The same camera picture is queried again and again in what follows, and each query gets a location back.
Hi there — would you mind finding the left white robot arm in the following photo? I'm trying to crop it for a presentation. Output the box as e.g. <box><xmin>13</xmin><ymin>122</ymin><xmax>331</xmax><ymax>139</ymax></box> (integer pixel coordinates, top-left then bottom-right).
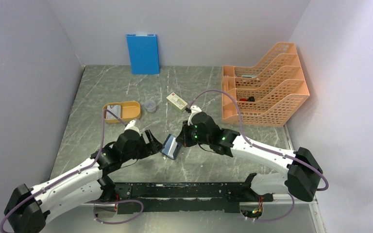
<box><xmin>0</xmin><ymin>129</ymin><xmax>163</xmax><ymax>233</ymax></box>

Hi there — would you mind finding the blue rectangular box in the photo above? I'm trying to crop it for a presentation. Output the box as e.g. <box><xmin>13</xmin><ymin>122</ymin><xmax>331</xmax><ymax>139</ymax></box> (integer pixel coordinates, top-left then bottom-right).
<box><xmin>126</xmin><ymin>34</ymin><xmax>160</xmax><ymax>75</ymax></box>

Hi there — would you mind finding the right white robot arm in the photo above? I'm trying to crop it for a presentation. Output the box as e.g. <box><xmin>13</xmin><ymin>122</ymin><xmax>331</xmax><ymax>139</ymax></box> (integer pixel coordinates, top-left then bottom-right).
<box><xmin>176</xmin><ymin>112</ymin><xmax>323</xmax><ymax>202</ymax></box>

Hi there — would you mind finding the blue leather card holder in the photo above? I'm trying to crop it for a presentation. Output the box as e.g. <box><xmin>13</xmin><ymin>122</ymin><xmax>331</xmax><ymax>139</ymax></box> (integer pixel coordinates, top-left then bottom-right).
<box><xmin>160</xmin><ymin>134</ymin><xmax>182</xmax><ymax>160</ymax></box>

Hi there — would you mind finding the red black item in organizer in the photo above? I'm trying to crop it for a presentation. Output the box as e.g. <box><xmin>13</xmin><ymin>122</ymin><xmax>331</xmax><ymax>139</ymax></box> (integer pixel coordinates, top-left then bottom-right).
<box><xmin>239</xmin><ymin>96</ymin><xmax>255</xmax><ymax>102</ymax></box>

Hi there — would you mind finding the orange oval tray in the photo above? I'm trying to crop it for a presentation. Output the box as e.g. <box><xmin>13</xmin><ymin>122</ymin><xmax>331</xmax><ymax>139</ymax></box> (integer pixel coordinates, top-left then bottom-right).
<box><xmin>103</xmin><ymin>101</ymin><xmax>141</xmax><ymax>124</ymax></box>

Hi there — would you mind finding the small clear plastic cup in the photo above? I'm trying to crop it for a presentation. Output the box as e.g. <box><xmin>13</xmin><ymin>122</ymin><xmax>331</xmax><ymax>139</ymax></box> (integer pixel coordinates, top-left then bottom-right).
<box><xmin>144</xmin><ymin>99</ymin><xmax>157</xmax><ymax>113</ymax></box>

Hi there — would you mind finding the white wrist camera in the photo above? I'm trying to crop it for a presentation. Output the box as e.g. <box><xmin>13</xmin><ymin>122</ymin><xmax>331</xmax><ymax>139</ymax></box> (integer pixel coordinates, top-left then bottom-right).
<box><xmin>187</xmin><ymin>105</ymin><xmax>202</xmax><ymax>126</ymax></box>
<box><xmin>125</xmin><ymin>119</ymin><xmax>140</xmax><ymax>133</ymax></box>

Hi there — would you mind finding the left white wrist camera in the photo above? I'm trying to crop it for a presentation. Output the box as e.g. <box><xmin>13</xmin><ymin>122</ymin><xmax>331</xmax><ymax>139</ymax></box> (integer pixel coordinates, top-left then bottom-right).
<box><xmin>125</xmin><ymin>119</ymin><xmax>140</xmax><ymax>133</ymax></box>

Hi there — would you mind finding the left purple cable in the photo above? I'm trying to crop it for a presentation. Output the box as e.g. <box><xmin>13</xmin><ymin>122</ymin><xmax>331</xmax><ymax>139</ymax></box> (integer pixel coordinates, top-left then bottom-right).
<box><xmin>0</xmin><ymin>109</ymin><xmax>129</xmax><ymax>233</ymax></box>

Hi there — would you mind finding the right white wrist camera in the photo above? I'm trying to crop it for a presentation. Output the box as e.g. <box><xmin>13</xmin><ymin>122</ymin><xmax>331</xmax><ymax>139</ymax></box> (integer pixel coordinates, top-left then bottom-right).
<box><xmin>187</xmin><ymin>105</ymin><xmax>202</xmax><ymax>126</ymax></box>

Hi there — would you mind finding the stack of grey VIP cards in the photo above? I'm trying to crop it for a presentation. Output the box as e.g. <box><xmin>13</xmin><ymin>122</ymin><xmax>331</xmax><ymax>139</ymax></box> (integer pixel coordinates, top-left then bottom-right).
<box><xmin>105</xmin><ymin>104</ymin><xmax>121</xmax><ymax>119</ymax></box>

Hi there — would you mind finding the small green white box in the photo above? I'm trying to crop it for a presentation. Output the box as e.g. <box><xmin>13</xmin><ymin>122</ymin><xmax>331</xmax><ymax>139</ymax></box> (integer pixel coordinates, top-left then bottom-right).
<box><xmin>166</xmin><ymin>92</ymin><xmax>188</xmax><ymax>112</ymax></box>

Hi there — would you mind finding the orange mesh file organizer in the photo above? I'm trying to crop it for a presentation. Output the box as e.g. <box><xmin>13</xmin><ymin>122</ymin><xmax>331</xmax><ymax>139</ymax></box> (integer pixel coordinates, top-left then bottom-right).
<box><xmin>221</xmin><ymin>42</ymin><xmax>310</xmax><ymax>126</ymax></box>

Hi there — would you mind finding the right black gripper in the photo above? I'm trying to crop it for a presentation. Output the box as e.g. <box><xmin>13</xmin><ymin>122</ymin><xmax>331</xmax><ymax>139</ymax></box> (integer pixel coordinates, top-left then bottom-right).
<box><xmin>176</xmin><ymin>119</ymin><xmax>211</xmax><ymax>147</ymax></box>

